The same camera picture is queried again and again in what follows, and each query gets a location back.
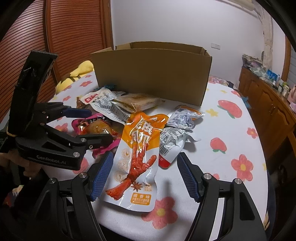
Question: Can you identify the pink braised egg snack pack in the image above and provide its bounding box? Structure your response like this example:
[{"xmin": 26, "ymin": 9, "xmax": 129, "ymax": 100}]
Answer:
[{"xmin": 71, "ymin": 113, "xmax": 124, "ymax": 159}]

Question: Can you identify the white red label snack pouch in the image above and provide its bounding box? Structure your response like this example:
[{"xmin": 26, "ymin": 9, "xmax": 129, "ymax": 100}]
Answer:
[{"xmin": 81, "ymin": 88, "xmax": 130, "ymax": 125}]

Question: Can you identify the orange chicken feet snack bag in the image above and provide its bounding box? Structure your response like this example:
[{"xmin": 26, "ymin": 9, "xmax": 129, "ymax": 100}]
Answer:
[{"xmin": 100, "ymin": 112, "xmax": 169, "ymax": 212}]

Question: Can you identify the brown bread snack package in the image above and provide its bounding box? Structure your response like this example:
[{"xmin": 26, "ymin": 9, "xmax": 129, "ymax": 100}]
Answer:
[{"xmin": 112, "ymin": 93, "xmax": 163, "ymax": 113}]

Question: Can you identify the white red-bottom snack pouch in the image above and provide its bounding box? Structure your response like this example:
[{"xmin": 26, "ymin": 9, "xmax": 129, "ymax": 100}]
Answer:
[{"xmin": 159, "ymin": 127, "xmax": 201, "ymax": 169}]

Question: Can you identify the brown foil snack packet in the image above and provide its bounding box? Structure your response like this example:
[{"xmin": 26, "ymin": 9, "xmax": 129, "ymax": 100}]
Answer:
[{"xmin": 76, "ymin": 97, "xmax": 88, "ymax": 109}]

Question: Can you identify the teal foil candy packet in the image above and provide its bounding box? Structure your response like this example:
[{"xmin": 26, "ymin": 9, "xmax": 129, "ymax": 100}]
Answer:
[{"xmin": 104, "ymin": 84, "xmax": 116, "ymax": 91}]

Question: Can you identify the person's left hand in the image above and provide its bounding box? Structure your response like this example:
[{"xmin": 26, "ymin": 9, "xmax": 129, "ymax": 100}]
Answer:
[{"xmin": 1, "ymin": 150, "xmax": 42, "ymax": 178}]

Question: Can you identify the yellow Pikachu plush toy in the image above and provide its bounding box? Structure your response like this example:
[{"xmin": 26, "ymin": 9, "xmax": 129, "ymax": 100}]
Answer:
[{"xmin": 55, "ymin": 60, "xmax": 94, "ymax": 95}]

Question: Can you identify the brown louvered wardrobe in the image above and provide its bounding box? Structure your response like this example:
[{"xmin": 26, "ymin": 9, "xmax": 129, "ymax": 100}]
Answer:
[{"xmin": 1, "ymin": 1, "xmax": 113, "ymax": 118}]

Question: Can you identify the teal cloth on floor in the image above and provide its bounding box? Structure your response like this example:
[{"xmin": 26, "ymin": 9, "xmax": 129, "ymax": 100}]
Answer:
[{"xmin": 241, "ymin": 96, "xmax": 251, "ymax": 109}]

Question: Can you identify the wooden sideboard cabinet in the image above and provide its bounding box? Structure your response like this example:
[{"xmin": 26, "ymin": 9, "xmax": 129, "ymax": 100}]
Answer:
[{"xmin": 238, "ymin": 67, "xmax": 295, "ymax": 163}]

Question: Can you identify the brown cardboard box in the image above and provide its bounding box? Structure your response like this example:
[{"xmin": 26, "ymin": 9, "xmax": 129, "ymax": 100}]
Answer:
[{"xmin": 91, "ymin": 41, "xmax": 212, "ymax": 106}]

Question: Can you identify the blue box on sideboard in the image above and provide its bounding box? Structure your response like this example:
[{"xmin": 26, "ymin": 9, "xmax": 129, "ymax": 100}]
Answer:
[{"xmin": 266, "ymin": 69, "xmax": 278, "ymax": 82}]

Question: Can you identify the folded fabric pile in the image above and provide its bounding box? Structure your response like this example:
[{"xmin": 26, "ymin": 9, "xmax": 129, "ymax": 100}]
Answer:
[{"xmin": 242, "ymin": 54, "xmax": 262, "ymax": 69}]

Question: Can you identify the floral patterned curtain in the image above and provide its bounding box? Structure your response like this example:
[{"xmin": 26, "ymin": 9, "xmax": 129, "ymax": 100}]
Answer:
[{"xmin": 260, "ymin": 7, "xmax": 273, "ymax": 70}]

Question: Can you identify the white wall switch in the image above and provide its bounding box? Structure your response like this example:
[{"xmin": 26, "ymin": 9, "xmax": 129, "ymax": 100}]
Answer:
[{"xmin": 211, "ymin": 43, "xmax": 221, "ymax": 50}]

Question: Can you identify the beige wall air conditioner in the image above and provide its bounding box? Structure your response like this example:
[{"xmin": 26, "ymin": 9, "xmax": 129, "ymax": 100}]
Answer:
[{"xmin": 237, "ymin": 0, "xmax": 262, "ymax": 15}]

